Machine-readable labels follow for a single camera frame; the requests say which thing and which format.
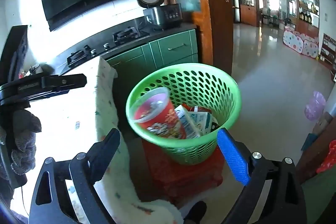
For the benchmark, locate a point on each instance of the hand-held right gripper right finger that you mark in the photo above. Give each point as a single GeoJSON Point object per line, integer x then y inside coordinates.
{"type": "Point", "coordinates": [232, 157]}

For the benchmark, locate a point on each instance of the green plastic wastebasket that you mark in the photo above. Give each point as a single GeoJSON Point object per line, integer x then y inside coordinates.
{"type": "Point", "coordinates": [199, 87]}

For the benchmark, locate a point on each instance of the white printed tablecloth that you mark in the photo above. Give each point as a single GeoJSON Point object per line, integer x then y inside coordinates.
{"type": "Point", "coordinates": [78, 113]}

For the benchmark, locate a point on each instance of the person's black shoe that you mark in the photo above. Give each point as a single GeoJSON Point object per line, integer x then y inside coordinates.
{"type": "Point", "coordinates": [195, 213]}

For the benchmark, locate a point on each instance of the wooden display cabinet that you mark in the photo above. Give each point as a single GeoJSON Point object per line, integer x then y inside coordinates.
{"type": "Point", "coordinates": [308, 6]}
{"type": "Point", "coordinates": [246, 8]}

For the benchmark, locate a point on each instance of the polka dot play tent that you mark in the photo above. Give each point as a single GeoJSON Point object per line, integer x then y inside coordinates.
{"type": "Point", "coordinates": [299, 41]}

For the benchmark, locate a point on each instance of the red instant noodle cup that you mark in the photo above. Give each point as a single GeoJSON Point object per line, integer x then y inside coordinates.
{"type": "Point", "coordinates": [157, 119]}

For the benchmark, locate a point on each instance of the wooden door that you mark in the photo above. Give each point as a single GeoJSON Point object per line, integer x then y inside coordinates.
{"type": "Point", "coordinates": [210, 16]}

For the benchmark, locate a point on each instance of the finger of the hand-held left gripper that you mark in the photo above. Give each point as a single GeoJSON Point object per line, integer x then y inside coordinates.
{"type": "Point", "coordinates": [65, 81]}

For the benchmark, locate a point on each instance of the red plastic stool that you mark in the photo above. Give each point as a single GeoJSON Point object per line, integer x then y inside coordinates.
{"type": "Point", "coordinates": [181, 176]}

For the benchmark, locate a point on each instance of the black rice cooker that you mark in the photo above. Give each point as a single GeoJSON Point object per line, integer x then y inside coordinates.
{"type": "Point", "coordinates": [160, 8]}

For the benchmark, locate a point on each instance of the person's left hand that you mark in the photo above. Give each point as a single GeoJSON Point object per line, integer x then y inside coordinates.
{"type": "Point", "coordinates": [25, 140]}

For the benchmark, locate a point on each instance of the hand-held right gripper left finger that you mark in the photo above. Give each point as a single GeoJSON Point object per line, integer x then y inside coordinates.
{"type": "Point", "coordinates": [104, 156]}

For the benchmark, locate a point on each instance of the cardboard box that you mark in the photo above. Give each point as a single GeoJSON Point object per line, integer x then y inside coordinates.
{"type": "Point", "coordinates": [323, 123]}

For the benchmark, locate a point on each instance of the black gas stove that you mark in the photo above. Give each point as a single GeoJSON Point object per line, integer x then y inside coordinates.
{"type": "Point", "coordinates": [126, 35]}

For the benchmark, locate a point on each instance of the green kitchen cabinet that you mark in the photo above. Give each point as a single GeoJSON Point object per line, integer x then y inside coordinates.
{"type": "Point", "coordinates": [173, 48]}

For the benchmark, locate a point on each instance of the red plastic bag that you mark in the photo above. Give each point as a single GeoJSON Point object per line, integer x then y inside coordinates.
{"type": "Point", "coordinates": [328, 158]}

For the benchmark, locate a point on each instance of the white milk carton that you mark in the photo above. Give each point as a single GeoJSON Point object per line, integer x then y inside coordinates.
{"type": "Point", "coordinates": [202, 120]}
{"type": "Point", "coordinates": [186, 121]}

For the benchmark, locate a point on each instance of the pink plastic bag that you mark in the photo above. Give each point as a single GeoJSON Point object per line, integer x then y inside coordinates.
{"type": "Point", "coordinates": [315, 106]}

